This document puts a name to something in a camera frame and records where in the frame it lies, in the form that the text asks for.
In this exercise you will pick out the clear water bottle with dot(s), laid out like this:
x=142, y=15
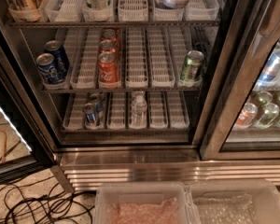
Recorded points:
x=139, y=112

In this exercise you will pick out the closed glass fridge door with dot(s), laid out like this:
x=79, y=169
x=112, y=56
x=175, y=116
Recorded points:
x=248, y=31

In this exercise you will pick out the open fridge door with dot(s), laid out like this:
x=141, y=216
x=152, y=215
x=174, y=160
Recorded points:
x=17, y=116

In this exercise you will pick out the rear small blue can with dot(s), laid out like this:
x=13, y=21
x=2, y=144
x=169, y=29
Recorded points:
x=95, y=99

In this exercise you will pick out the small blue can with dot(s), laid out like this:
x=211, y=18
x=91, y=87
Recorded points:
x=90, y=114
x=95, y=99

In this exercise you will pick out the front small blue can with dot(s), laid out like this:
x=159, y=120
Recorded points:
x=90, y=114

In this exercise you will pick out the front red cola can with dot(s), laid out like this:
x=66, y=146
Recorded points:
x=108, y=67

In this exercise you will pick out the red cola can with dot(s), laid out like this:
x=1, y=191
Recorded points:
x=108, y=67
x=107, y=46
x=109, y=34

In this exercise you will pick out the green soda can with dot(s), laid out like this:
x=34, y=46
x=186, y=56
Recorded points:
x=192, y=65

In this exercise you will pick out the middle red cola can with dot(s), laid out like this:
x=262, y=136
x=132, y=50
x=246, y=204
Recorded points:
x=107, y=46

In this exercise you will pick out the rear red cola can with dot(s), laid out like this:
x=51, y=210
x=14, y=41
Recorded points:
x=109, y=34

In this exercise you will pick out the rear blue soda can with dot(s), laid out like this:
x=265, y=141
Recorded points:
x=56, y=48

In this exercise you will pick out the blue soda can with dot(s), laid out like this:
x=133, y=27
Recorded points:
x=48, y=69
x=56, y=48

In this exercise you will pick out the left clear plastic bin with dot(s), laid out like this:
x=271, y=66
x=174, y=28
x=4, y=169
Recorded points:
x=143, y=203

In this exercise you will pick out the clear plastic bin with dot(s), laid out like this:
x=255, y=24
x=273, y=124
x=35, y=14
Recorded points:
x=143, y=203
x=236, y=202

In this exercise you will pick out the front blue soda can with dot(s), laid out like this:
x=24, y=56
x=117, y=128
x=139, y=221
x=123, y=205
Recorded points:
x=48, y=69

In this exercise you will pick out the orange can behind glass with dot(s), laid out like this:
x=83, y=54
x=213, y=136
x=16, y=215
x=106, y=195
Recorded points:
x=246, y=116

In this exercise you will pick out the green can behind glass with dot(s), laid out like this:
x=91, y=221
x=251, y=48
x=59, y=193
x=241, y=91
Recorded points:
x=266, y=115

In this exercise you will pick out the right clear plastic bin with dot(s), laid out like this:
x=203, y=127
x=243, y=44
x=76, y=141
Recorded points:
x=236, y=202

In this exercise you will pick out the silver blue can behind glass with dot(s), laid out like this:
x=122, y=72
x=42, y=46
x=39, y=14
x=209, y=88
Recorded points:
x=270, y=70

